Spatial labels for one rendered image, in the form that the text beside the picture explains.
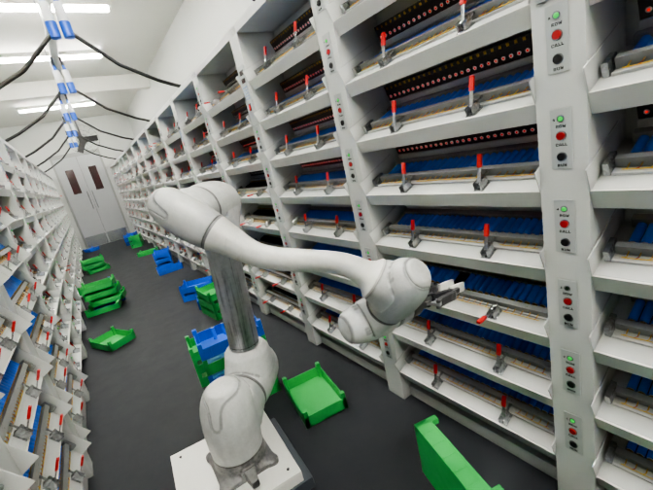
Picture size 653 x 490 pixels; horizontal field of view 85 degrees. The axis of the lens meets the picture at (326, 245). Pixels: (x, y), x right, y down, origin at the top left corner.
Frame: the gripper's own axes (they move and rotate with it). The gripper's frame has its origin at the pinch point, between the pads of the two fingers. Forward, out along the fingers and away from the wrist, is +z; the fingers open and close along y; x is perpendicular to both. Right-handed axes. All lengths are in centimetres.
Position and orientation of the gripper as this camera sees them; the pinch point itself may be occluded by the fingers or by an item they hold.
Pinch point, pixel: (451, 287)
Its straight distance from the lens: 117.8
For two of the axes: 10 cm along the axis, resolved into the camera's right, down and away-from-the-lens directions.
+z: 8.3, -1.9, 5.2
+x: 1.0, 9.7, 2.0
